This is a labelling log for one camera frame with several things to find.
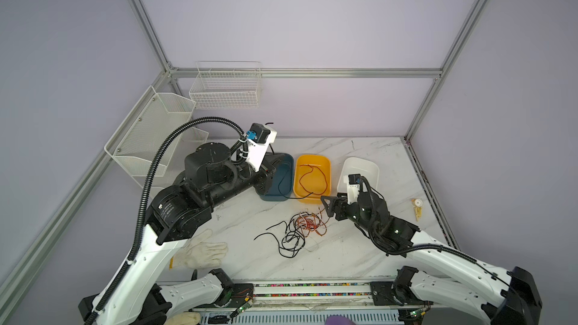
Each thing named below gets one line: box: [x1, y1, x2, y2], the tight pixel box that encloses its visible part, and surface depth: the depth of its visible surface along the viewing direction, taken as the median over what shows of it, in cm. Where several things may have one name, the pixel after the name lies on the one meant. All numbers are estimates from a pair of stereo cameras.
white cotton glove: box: [168, 228, 229, 270], surface depth 83 cm
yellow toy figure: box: [410, 198, 423, 222], surface depth 95 cm
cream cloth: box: [164, 312, 201, 325], surface depth 69 cm
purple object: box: [325, 314, 356, 325], surface depth 72 cm
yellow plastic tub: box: [292, 154, 332, 205], surface depth 103 cm
